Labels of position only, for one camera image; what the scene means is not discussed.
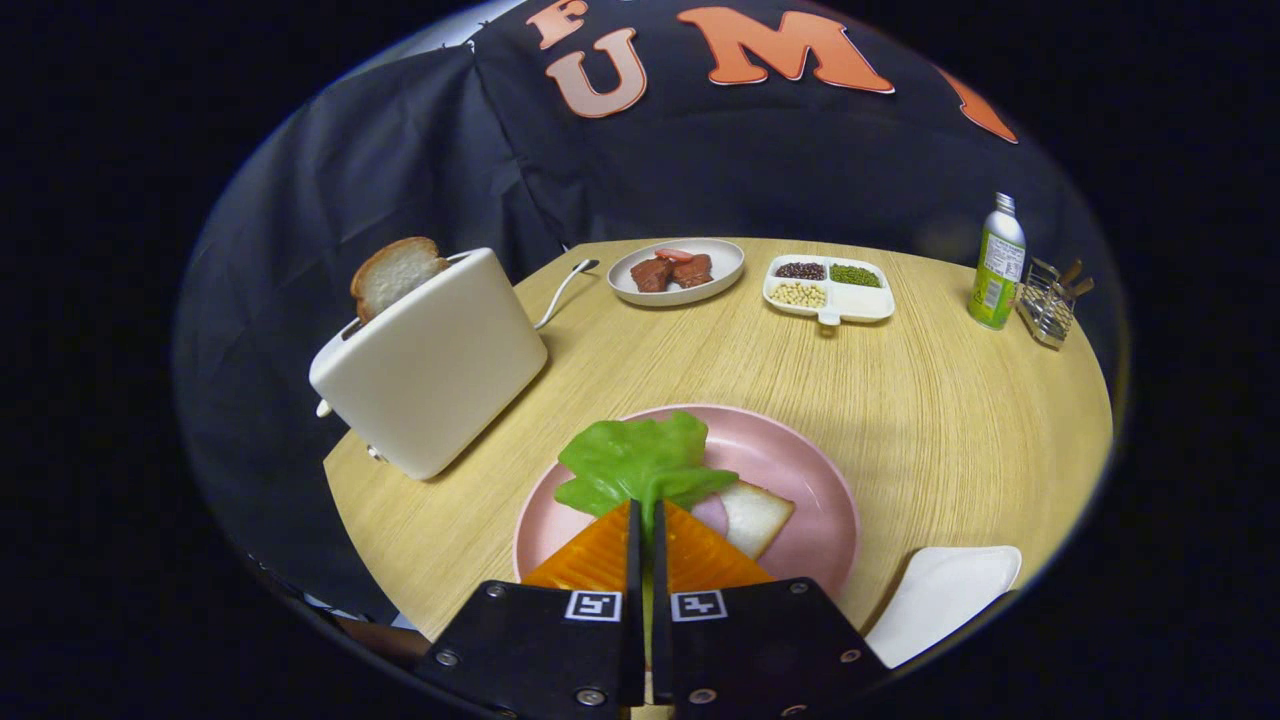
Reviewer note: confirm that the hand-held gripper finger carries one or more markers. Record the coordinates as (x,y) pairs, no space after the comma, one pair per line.
(634,560)
(659,570)

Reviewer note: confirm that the green lettuce leaf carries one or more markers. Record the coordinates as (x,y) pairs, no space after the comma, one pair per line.
(630,460)

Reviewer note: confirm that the thick brown-crust bread slice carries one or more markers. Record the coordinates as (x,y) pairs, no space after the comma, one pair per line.
(395,275)

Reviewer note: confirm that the white bread slice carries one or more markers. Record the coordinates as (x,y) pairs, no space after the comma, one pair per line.
(755,515)

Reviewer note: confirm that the pink round plate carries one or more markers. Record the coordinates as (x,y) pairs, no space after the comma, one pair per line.
(790,460)

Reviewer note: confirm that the cream white toaster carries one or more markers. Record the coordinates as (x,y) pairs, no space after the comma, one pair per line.
(430,370)

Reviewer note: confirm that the white square plate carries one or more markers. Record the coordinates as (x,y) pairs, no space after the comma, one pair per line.
(940,600)

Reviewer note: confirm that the brown meat piece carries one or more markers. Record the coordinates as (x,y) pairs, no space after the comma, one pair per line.
(651,275)
(692,271)

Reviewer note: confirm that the red sausage slice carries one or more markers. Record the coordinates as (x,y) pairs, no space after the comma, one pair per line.
(674,254)

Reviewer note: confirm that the pile of soy beans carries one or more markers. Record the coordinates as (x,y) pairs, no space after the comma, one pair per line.
(798,294)

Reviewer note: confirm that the round white plate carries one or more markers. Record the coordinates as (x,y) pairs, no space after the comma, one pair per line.
(722,262)

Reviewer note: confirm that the pile of red beans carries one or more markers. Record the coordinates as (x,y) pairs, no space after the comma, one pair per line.
(800,271)

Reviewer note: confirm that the white divided dish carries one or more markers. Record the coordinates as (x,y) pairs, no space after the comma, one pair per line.
(860,300)

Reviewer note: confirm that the pile of green beans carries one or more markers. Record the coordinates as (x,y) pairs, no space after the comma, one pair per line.
(855,275)

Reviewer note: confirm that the green label metal bottle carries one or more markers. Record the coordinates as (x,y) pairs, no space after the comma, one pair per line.
(995,270)

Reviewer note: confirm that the black backdrop cloth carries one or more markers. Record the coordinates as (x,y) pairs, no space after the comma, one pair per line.
(400,170)

